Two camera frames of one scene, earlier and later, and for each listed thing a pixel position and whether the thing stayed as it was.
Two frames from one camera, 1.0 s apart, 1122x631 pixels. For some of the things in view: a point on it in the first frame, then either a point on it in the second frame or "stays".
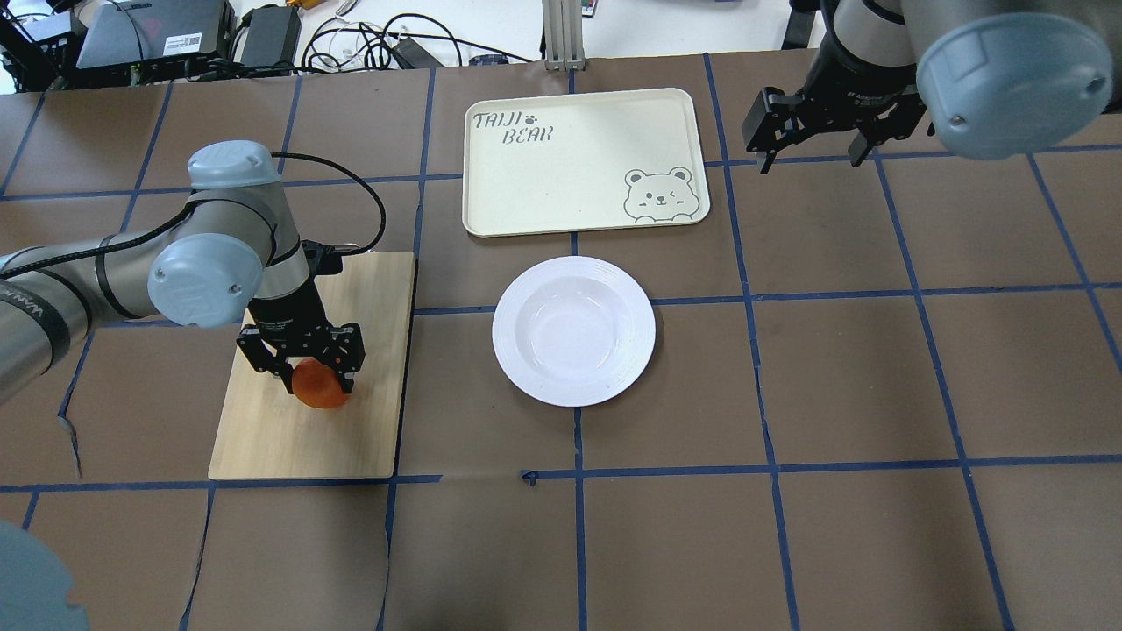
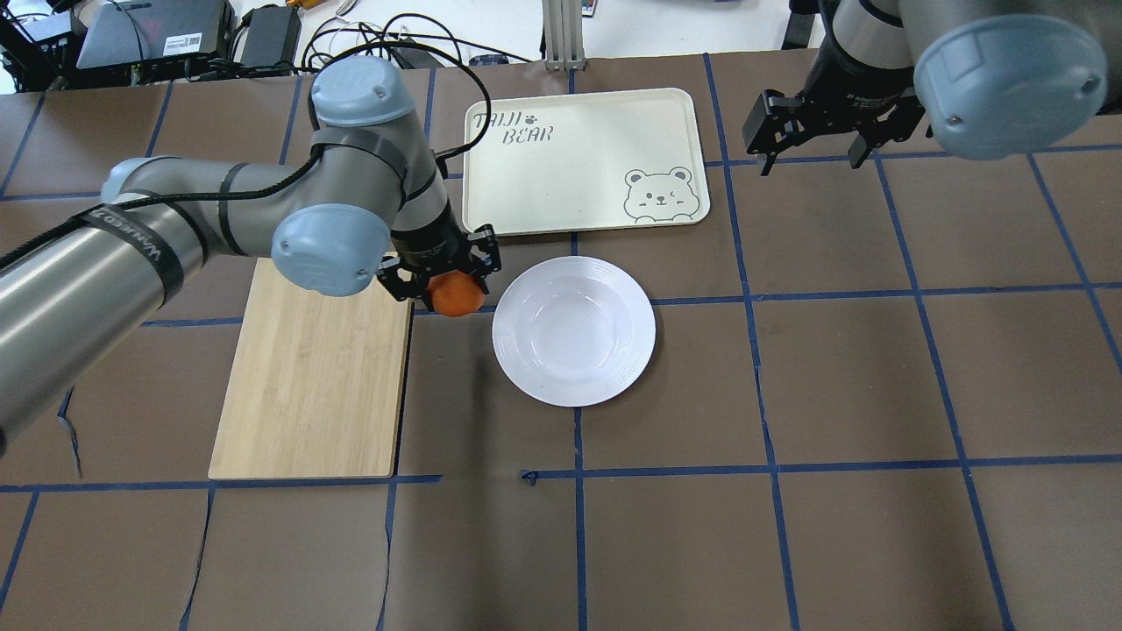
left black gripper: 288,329 to 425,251
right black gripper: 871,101 stays
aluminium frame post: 563,31 stays
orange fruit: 318,386 to 455,293
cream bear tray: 565,162 stays
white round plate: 573,331 stays
